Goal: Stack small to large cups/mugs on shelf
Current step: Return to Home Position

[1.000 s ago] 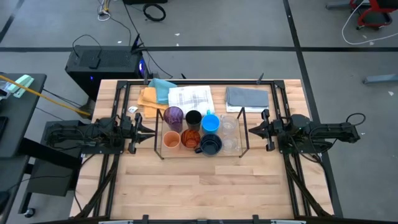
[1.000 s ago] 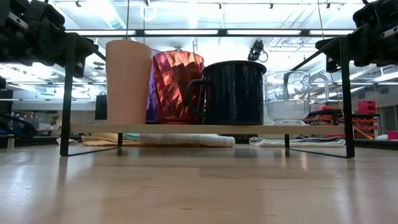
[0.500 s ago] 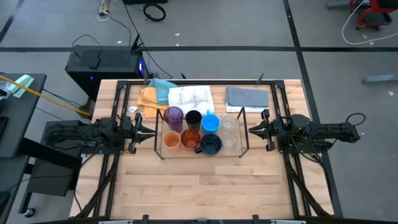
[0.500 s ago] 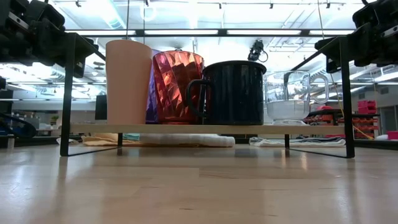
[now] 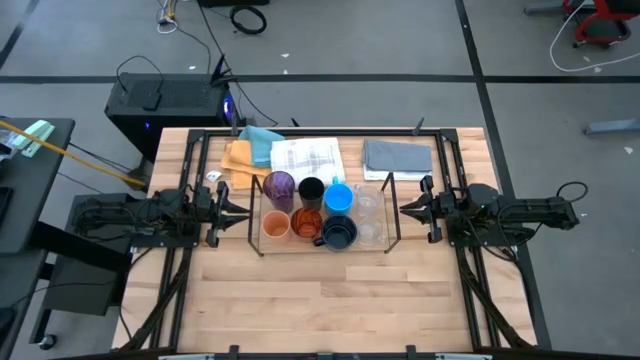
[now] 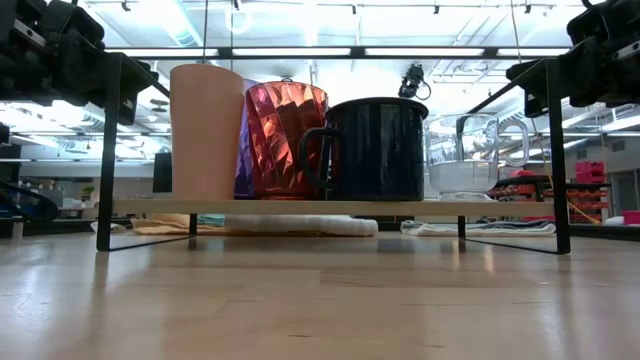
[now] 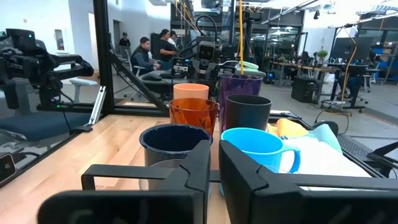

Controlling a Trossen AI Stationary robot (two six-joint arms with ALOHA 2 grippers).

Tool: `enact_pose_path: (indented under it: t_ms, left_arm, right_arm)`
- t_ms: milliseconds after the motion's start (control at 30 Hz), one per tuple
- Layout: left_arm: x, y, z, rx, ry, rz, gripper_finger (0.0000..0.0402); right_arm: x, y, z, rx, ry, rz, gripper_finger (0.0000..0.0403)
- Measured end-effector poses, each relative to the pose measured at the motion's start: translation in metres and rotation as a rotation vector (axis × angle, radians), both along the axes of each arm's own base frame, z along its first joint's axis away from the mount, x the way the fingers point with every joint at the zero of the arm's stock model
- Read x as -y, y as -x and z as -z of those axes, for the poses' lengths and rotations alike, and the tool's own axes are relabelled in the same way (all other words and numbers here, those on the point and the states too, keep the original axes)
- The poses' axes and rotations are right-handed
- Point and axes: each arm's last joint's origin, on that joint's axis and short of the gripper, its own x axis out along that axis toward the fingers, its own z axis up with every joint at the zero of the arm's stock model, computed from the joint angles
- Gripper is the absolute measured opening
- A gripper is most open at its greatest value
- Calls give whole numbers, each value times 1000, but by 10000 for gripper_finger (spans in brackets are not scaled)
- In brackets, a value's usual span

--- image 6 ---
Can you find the white striped towel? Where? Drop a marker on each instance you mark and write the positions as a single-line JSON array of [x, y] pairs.
[[450, 230]]

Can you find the peach matte tumbler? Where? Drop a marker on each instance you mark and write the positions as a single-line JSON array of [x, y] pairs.
[[205, 135]]

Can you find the wooden shelf black metal frame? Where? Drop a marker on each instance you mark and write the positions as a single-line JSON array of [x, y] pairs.
[[450, 208]]

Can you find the pink box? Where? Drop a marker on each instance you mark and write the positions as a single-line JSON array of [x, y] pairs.
[[631, 217]]

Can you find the black overhead camera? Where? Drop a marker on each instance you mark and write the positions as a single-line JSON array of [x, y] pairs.
[[411, 82]]

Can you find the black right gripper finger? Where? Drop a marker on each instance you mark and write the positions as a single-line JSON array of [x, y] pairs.
[[537, 85]]

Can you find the orange faceted tumbler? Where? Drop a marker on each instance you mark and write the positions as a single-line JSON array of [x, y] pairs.
[[285, 140]]

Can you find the black monitor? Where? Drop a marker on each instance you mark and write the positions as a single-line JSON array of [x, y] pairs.
[[161, 172]]

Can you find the purple faceted tumbler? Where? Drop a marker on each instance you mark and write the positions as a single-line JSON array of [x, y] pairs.
[[245, 165]]

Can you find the dark navy enamel mug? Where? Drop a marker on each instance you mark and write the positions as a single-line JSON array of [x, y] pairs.
[[380, 150]]

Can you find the red parts bin rack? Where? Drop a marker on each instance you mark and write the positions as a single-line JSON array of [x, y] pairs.
[[590, 172]]

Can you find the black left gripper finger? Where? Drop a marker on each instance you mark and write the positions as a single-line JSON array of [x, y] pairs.
[[135, 85]]

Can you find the printed paper sheet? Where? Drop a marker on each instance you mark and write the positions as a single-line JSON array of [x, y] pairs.
[[325, 226]]

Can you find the clear glass mug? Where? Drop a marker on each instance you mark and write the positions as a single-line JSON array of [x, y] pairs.
[[462, 175]]

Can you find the yellow cloth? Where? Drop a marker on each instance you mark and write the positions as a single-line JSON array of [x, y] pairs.
[[160, 227]]

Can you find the black curved chair back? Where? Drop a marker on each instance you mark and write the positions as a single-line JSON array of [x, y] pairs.
[[35, 197]]

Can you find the teal cloth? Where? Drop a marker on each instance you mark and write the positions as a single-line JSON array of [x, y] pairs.
[[210, 220]]

